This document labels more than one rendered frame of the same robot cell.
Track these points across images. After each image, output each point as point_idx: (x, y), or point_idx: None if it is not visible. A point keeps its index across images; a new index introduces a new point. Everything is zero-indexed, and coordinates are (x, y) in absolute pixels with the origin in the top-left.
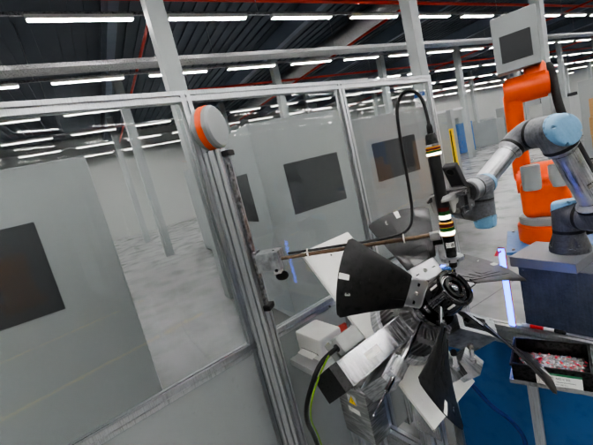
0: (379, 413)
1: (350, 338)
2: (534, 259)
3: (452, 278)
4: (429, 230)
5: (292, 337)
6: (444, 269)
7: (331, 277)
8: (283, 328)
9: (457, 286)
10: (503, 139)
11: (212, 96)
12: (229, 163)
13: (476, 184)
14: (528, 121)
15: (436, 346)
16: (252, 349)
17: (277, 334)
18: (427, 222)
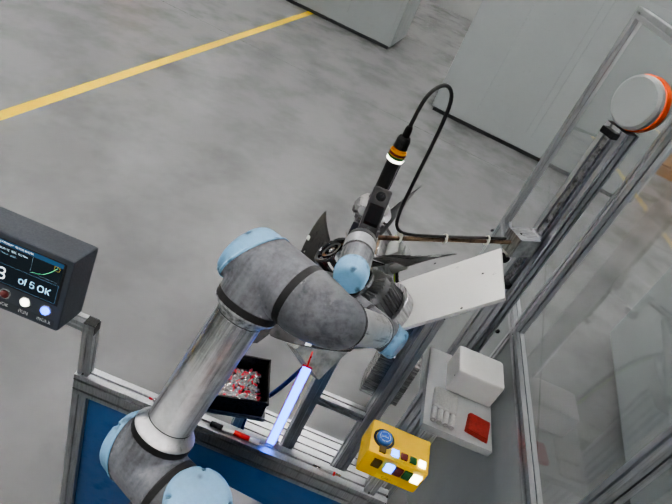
0: (371, 365)
1: (391, 246)
2: (251, 500)
3: (337, 249)
4: (385, 257)
5: (507, 376)
6: (385, 430)
7: (458, 269)
8: (515, 357)
9: (330, 251)
10: (358, 301)
11: None
12: (601, 143)
13: (352, 232)
14: (318, 267)
15: (325, 227)
16: (511, 328)
17: (492, 316)
18: (392, 258)
